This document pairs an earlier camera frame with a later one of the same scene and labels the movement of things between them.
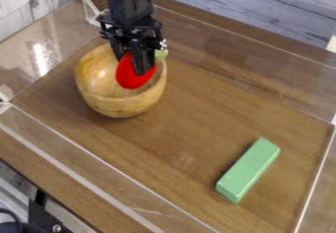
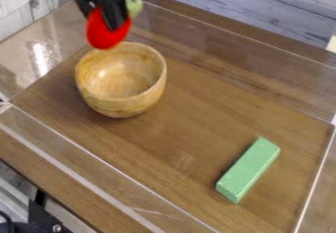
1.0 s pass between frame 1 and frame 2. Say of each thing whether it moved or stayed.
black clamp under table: stayed
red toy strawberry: moved
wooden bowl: stayed
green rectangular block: stayed
